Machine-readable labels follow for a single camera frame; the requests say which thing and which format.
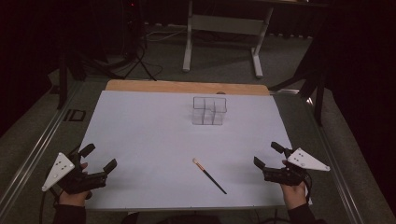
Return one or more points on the person's right hand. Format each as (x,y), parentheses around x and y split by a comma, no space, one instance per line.
(293,195)

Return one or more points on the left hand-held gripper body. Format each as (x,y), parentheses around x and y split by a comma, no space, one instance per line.
(81,181)

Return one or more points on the black metal stand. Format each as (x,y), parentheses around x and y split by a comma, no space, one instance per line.
(311,81)

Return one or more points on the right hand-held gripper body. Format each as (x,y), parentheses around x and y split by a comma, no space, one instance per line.
(291,171)

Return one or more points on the person's left hand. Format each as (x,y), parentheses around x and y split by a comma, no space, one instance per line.
(74,199)

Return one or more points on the metal table frame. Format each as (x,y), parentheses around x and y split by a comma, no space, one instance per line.
(227,25)

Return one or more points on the white paper table cover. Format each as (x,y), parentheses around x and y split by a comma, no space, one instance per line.
(162,146)

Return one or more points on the metal floor rail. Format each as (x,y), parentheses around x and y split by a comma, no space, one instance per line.
(34,149)
(336,168)

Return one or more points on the wooden table board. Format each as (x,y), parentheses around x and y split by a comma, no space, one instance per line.
(174,86)

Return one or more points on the black floor socket frame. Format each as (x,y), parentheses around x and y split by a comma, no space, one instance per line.
(74,115)

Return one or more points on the clear plastic compartment organiser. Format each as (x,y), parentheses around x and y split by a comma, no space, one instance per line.
(209,111)

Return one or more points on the black tripod stand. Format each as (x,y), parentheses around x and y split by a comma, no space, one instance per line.
(137,59)

